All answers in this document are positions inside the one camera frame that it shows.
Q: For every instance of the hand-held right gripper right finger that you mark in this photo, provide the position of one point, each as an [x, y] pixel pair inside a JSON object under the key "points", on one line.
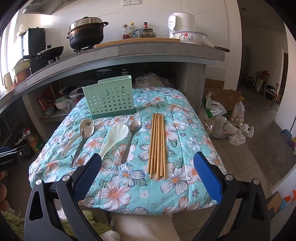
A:
{"points": [[208, 178]]}

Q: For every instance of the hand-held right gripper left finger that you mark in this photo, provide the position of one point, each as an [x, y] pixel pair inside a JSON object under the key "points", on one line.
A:
{"points": [[86, 178]]}

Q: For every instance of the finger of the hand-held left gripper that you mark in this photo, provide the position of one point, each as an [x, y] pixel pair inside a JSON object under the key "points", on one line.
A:
{"points": [[22, 151]]}

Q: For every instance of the white spoon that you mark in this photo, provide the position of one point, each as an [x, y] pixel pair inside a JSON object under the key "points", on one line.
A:
{"points": [[67, 149]]}

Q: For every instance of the large metal spoon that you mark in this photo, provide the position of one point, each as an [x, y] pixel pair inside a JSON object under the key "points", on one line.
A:
{"points": [[87, 128]]}

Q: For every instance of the white plastic rice paddle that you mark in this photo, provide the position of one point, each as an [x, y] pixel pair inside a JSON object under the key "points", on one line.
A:
{"points": [[116, 134]]}

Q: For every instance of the row of bamboo chopsticks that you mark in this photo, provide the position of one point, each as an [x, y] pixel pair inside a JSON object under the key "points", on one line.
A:
{"points": [[157, 148]]}

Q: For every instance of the small metal spoon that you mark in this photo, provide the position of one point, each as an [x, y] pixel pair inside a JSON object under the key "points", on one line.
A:
{"points": [[135, 126]]}

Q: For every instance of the green plastic utensil holder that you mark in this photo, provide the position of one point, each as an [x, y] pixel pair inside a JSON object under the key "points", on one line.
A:
{"points": [[108, 99]]}

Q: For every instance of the person's left hand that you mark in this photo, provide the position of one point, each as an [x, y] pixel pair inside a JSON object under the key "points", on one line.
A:
{"points": [[2, 194]]}

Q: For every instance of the cooking oil bottle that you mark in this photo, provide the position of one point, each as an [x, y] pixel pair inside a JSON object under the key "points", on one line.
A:
{"points": [[35, 143]]}

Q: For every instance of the floral turquoise blanket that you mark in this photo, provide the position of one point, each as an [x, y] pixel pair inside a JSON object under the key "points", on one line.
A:
{"points": [[129, 180]]}

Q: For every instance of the metal shelf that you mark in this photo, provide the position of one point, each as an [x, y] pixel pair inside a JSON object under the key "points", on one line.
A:
{"points": [[54, 117]]}

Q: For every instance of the pile of plastic bags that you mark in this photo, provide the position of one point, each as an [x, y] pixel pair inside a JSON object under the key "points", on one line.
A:
{"points": [[222, 127]]}

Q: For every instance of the red plastic packet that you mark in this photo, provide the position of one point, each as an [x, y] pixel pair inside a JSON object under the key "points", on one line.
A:
{"points": [[46, 100]]}

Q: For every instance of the green shaggy rug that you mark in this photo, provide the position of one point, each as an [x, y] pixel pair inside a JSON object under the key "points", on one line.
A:
{"points": [[11, 224]]}

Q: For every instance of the pale green bowl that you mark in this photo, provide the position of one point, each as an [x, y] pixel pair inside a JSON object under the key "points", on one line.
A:
{"points": [[61, 98]]}

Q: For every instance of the cream mug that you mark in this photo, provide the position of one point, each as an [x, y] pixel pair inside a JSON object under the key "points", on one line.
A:
{"points": [[7, 82]]}

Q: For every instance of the brown pot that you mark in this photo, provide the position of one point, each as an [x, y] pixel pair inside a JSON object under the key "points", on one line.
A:
{"points": [[23, 77]]}

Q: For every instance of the person's white trouser leg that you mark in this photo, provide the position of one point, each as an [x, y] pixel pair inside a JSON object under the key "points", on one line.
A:
{"points": [[148, 227]]}

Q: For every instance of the white bowl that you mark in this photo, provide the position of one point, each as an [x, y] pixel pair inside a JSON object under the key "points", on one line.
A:
{"points": [[75, 93]]}

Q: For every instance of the orange white plastic item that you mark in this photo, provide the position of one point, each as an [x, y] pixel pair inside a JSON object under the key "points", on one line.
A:
{"points": [[289, 199]]}

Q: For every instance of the cardboard box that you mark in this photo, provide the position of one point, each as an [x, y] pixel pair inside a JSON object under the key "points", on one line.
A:
{"points": [[224, 95]]}

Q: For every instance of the cream enamel pot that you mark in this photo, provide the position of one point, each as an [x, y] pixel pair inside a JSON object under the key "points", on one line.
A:
{"points": [[21, 66]]}

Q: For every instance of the blue dustpan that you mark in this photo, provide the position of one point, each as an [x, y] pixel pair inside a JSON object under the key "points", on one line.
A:
{"points": [[286, 135]]}

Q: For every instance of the window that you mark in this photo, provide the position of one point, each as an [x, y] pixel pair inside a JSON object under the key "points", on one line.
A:
{"points": [[5, 60]]}

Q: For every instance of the black frying pan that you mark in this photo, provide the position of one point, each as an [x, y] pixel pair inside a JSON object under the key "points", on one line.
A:
{"points": [[49, 52]]}

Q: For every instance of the wooden chair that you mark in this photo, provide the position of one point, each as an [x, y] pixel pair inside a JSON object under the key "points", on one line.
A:
{"points": [[272, 91]]}

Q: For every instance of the black rectangular appliance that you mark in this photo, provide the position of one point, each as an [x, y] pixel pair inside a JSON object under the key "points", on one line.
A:
{"points": [[34, 41]]}

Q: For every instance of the large clear plastic bag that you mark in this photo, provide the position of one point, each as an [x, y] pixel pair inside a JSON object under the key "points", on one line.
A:
{"points": [[152, 81]]}

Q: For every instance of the gas stove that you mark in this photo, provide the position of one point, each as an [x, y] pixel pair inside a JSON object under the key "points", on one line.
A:
{"points": [[81, 49]]}

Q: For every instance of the black cooking pot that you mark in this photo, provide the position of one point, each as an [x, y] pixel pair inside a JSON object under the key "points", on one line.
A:
{"points": [[85, 38]]}

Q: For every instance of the concrete kitchen counter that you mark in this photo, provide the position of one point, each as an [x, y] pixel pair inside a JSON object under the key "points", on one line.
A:
{"points": [[143, 54]]}

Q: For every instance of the floral enamel basin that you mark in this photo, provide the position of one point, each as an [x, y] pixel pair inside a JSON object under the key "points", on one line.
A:
{"points": [[189, 37]]}

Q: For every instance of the steel pot lid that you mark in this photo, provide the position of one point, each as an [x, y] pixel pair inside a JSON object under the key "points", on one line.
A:
{"points": [[85, 23]]}

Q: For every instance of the wooden cutting board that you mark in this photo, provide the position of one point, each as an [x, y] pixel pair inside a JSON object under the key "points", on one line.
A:
{"points": [[138, 41]]}

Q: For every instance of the range hood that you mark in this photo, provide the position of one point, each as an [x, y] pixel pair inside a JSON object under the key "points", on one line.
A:
{"points": [[46, 5]]}

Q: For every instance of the brown cap sauce bottle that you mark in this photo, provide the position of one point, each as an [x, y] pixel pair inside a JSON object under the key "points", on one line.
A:
{"points": [[125, 34]]}

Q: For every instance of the blue seasoning packet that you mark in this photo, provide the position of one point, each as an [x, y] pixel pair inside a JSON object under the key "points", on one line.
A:
{"points": [[136, 33]]}

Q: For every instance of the yellow cap sauce bottle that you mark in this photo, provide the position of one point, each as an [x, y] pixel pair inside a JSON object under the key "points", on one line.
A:
{"points": [[131, 29]]}

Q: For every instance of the glass pickle jar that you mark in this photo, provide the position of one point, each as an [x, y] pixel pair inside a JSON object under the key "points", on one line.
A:
{"points": [[148, 33]]}

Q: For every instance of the red cap sauce bottle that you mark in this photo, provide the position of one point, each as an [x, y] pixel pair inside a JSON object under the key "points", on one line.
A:
{"points": [[145, 25]]}

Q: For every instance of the white wall socket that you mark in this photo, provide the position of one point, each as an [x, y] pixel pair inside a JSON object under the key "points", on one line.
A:
{"points": [[126, 2], [135, 1]]}

